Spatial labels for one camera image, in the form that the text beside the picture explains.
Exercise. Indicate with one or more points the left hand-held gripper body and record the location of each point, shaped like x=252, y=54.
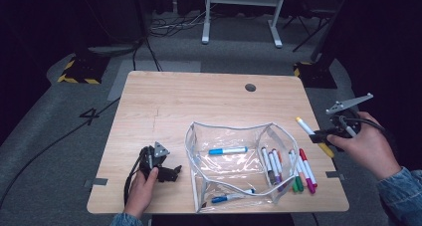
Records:
x=152, y=159

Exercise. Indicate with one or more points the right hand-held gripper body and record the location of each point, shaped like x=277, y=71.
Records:
x=345, y=105

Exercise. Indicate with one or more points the yellow marker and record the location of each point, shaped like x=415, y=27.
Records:
x=303, y=124

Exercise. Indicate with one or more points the orange marker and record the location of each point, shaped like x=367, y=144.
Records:
x=280, y=157

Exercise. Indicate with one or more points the dark red marker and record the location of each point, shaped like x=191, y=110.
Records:
x=275, y=151

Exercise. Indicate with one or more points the peach marker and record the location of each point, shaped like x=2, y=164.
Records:
x=304, y=179

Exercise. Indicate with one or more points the magenta marker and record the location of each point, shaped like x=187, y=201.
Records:
x=312, y=187

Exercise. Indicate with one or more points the dark blue marker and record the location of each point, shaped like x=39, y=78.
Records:
x=219, y=198

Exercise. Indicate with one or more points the clear plastic pouch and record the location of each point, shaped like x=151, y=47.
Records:
x=229, y=173

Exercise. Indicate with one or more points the black marker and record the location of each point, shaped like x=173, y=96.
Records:
x=264, y=151

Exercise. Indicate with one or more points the light green marker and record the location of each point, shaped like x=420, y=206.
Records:
x=294, y=187

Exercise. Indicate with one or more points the purple marker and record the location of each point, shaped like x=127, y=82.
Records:
x=278, y=179

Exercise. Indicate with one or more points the person's left hand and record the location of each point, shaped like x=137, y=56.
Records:
x=139, y=194

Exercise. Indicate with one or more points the person's right hand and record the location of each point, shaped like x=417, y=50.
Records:
x=371, y=149

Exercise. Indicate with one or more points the hazard striped stand base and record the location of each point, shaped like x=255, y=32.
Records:
x=83, y=70
x=315, y=76

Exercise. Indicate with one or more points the grey tape strip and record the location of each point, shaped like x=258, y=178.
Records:
x=335, y=175
x=96, y=182

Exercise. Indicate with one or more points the black tripod stand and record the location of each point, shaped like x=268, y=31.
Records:
x=312, y=36

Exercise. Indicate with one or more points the dark round table grommet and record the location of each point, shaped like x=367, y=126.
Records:
x=250, y=87

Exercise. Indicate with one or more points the grey stand base plate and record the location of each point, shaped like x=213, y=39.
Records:
x=109, y=50

